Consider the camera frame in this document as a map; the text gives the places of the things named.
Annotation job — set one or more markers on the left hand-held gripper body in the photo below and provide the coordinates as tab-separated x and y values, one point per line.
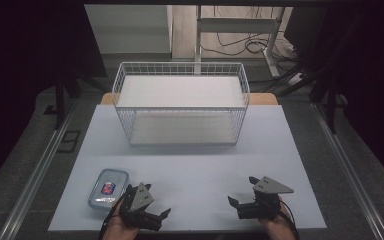
140	199

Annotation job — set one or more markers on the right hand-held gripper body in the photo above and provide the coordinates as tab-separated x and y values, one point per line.
267	196

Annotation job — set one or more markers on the person's right hand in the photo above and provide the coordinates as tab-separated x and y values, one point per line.
278	226

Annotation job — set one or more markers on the person's left hand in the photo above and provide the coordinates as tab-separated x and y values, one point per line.
115	226

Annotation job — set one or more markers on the wooden table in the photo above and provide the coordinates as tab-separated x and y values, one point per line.
263	99

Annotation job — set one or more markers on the black metal stand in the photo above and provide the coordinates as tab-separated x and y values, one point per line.
60	100
330	106

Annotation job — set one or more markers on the white power strip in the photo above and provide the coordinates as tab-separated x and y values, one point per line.
295	79

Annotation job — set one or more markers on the white cabinet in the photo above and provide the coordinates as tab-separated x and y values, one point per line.
130	30

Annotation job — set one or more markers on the aluminium rail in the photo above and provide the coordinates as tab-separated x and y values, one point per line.
36	173
350	173

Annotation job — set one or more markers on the white metal desk frame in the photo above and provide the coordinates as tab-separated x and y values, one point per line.
236	25

